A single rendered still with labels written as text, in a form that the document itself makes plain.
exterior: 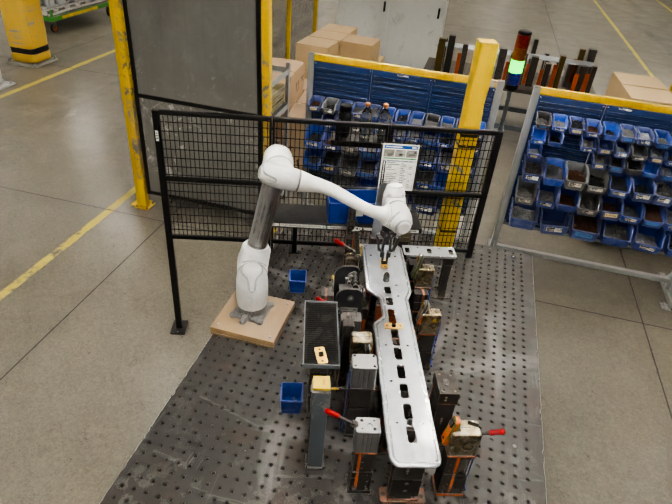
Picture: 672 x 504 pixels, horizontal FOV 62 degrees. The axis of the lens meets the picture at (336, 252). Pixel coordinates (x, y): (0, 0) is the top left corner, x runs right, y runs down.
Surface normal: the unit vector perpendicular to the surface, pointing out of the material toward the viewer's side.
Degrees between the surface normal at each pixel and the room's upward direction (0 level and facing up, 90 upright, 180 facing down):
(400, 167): 90
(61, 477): 0
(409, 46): 90
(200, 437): 0
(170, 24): 90
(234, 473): 0
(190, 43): 90
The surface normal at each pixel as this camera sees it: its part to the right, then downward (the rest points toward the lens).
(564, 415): 0.07, -0.83
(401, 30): -0.25, 0.53
